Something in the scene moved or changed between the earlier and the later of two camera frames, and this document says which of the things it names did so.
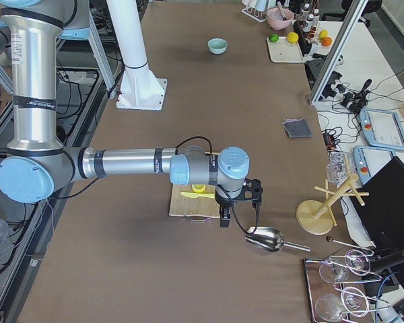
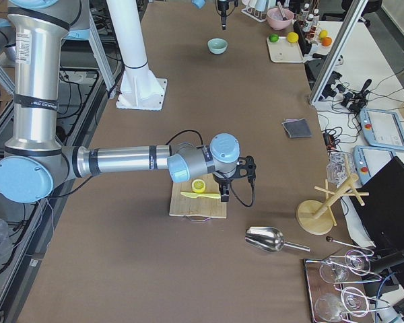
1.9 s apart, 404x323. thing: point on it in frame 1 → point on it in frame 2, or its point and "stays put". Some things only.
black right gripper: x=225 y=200 → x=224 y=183
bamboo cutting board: x=184 y=205 stays put
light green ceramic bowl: x=217 y=46 stays put
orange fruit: x=326 y=41 stays put
